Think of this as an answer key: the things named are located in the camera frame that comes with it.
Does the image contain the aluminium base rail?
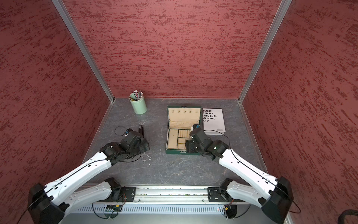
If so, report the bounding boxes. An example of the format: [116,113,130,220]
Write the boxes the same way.
[61,184,283,204]

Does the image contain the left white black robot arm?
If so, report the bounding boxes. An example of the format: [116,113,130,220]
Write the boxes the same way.
[28,129,150,224]

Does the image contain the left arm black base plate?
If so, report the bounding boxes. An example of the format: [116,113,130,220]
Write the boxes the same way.
[108,187,136,202]

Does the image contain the left aluminium corner post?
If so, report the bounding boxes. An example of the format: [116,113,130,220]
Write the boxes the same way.
[52,0,115,104]

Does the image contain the mint green pencil cup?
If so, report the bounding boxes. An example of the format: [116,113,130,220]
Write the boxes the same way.
[129,93,147,114]

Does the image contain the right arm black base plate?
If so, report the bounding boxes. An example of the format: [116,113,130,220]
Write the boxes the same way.
[207,187,233,203]

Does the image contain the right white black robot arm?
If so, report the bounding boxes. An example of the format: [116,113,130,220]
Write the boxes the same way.
[186,125,294,224]

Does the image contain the right aluminium corner post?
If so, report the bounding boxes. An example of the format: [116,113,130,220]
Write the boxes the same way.
[238,0,292,104]

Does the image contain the aluminium corner post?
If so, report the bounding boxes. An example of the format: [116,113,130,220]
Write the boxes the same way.
[52,0,115,104]
[238,0,292,104]

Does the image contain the white printed paper sheet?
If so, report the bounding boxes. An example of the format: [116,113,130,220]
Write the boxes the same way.
[202,108,226,135]

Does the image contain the green jewelry box beige lining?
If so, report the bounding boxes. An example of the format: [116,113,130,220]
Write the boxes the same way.
[165,105,203,155]

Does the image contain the coloured pencils bundle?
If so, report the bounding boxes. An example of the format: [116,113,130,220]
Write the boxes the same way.
[133,90,143,101]

